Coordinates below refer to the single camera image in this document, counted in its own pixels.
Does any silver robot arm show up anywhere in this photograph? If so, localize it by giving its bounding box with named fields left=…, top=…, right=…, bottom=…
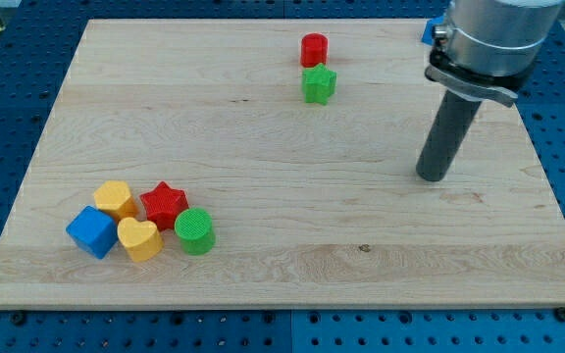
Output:
left=425, top=0, right=563, bottom=107

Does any light wooden board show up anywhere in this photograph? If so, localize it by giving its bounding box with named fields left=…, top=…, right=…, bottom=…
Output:
left=0, top=20, right=565, bottom=311

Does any green cylinder block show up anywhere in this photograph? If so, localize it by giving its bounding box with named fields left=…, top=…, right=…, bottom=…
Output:
left=175, top=208, right=216, bottom=256

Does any green star block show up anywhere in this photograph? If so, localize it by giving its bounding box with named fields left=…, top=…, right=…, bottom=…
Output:
left=301, top=63, right=337, bottom=105

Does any red star block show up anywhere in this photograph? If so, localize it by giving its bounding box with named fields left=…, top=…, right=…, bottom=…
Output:
left=139, top=181, right=189, bottom=231

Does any red cylinder block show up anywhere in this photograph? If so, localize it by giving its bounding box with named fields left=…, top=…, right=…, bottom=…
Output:
left=300, top=32, right=329, bottom=68

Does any yellow heart block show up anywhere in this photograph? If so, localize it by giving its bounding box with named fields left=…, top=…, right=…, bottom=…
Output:
left=117, top=217, right=165, bottom=263

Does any yellow hexagon block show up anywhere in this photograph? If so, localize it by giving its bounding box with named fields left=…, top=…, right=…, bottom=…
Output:
left=93, top=180, right=138, bottom=223

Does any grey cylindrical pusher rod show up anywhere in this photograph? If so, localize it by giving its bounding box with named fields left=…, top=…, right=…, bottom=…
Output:
left=416, top=90, right=481, bottom=181

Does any blue cube block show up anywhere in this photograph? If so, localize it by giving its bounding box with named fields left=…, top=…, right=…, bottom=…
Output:
left=66, top=206, right=118, bottom=259

